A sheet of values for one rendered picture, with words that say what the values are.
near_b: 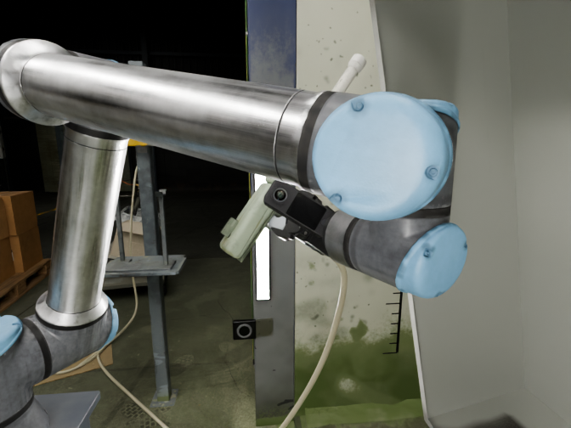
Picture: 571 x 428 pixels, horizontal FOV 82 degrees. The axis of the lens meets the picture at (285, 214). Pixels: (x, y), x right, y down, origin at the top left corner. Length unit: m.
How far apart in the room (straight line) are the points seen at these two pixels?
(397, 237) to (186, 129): 0.25
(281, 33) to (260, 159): 1.13
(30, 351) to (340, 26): 1.36
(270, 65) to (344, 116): 1.14
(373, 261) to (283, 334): 1.18
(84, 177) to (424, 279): 0.62
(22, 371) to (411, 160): 0.87
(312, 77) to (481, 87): 0.62
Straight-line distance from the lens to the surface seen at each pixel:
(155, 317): 1.79
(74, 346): 0.98
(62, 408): 1.12
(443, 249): 0.40
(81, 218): 0.78
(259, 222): 0.62
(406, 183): 0.23
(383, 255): 0.40
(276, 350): 1.60
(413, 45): 0.94
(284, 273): 1.43
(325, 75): 1.39
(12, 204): 3.83
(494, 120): 1.05
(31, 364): 0.94
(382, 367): 1.78
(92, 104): 0.45
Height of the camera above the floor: 1.28
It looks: 11 degrees down
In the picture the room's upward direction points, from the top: straight up
